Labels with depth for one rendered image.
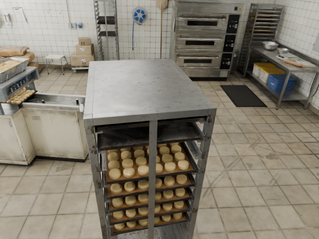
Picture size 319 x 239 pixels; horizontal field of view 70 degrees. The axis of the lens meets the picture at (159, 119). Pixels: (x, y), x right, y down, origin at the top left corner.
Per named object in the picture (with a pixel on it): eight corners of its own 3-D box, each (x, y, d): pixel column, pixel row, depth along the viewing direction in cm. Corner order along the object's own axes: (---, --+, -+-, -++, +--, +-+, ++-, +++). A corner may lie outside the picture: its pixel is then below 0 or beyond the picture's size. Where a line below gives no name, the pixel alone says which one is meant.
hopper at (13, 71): (-21, 83, 253) (-26, 71, 246) (11, 67, 301) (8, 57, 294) (4, 85, 252) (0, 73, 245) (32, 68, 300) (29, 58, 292)
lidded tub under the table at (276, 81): (265, 84, 536) (268, 74, 522) (284, 84, 540) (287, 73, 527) (274, 91, 503) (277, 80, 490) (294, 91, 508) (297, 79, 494)
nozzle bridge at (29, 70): (-17, 114, 264) (-28, 86, 246) (20, 88, 326) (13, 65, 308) (11, 115, 262) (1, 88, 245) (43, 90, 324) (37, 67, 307)
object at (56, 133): (37, 160, 322) (18, 104, 276) (49, 145, 351) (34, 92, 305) (86, 164, 319) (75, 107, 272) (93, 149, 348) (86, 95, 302)
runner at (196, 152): (161, 95, 150) (161, 91, 149) (164, 95, 151) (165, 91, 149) (195, 159, 97) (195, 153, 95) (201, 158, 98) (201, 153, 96)
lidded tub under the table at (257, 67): (250, 71, 609) (253, 62, 596) (267, 72, 612) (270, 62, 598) (256, 77, 576) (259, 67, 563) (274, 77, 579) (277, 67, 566)
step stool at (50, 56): (70, 69, 645) (68, 53, 622) (63, 75, 607) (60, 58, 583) (55, 68, 647) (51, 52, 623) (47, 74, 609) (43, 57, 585)
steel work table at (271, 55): (241, 77, 637) (249, 41, 587) (266, 77, 643) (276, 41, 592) (275, 110, 475) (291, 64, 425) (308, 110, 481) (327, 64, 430)
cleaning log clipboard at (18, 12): (27, 23, 591) (23, 6, 570) (27, 23, 589) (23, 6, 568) (16, 23, 589) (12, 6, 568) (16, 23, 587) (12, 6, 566)
